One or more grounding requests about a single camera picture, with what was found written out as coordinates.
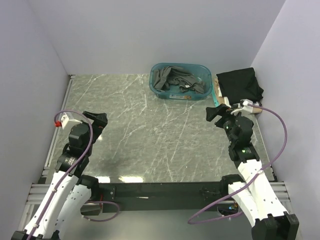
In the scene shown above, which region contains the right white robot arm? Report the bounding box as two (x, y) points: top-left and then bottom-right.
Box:
(205, 104), (299, 240)

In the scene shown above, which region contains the white patterned folded t shirt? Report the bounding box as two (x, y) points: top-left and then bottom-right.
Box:
(223, 96), (262, 107)

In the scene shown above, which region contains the black base beam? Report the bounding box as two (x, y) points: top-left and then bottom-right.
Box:
(95, 179), (230, 211)

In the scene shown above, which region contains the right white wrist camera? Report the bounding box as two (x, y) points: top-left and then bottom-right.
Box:
(231, 99), (254, 115)

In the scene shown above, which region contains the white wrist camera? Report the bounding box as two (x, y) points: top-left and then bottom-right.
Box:
(54, 113), (81, 131)
(231, 99), (254, 115)

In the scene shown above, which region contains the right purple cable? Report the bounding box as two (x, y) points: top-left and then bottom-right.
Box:
(187, 104), (288, 225)

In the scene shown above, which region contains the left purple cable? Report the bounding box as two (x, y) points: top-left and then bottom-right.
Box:
(24, 109), (121, 240)

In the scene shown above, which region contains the grey t shirt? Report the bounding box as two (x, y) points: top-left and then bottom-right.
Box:
(153, 66), (205, 94)

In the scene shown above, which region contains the aluminium frame rail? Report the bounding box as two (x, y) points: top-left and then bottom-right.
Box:
(14, 74), (76, 240)

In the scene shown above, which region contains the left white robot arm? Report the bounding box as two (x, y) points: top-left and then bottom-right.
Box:
(11, 110), (108, 240)

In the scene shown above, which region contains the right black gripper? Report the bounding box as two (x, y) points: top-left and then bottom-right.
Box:
(205, 103), (246, 145)

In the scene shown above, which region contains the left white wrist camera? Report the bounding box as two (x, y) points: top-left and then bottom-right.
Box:
(54, 113), (81, 131)

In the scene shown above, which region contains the teal plastic basin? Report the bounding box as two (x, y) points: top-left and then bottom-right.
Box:
(149, 63), (213, 101)

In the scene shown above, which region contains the purple cable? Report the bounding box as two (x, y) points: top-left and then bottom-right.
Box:
(187, 104), (288, 225)
(24, 109), (121, 240)

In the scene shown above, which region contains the black folded t shirt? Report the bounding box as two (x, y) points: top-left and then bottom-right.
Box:
(216, 67), (264, 105)

